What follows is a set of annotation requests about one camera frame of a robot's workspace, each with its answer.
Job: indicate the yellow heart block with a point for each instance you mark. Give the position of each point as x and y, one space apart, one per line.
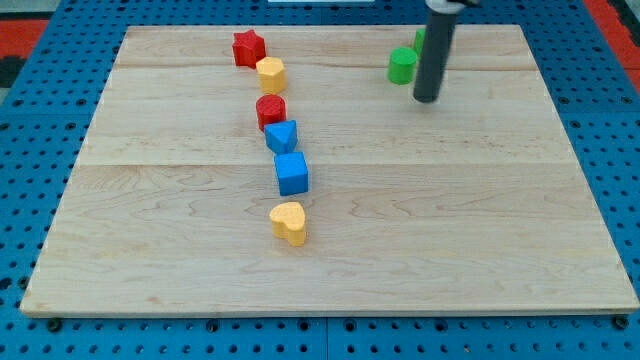
288 222

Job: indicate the blue cube block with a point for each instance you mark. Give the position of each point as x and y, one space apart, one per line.
292 173

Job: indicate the wooden board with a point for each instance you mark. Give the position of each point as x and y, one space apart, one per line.
474 205

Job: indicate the blue triangle block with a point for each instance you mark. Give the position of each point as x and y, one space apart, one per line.
281 137

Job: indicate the red cylinder block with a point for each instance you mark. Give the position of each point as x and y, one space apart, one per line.
270 109

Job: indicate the yellow hexagon block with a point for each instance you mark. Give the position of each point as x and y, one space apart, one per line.
272 75

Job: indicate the green cylinder block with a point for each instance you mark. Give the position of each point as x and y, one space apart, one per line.
402 61

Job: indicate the red star block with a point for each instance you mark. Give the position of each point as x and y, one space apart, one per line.
248 48

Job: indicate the green block behind stick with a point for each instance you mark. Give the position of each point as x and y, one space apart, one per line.
419 37

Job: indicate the dark grey pusher stick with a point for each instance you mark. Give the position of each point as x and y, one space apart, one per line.
439 31

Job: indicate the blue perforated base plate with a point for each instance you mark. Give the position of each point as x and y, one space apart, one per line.
49 107

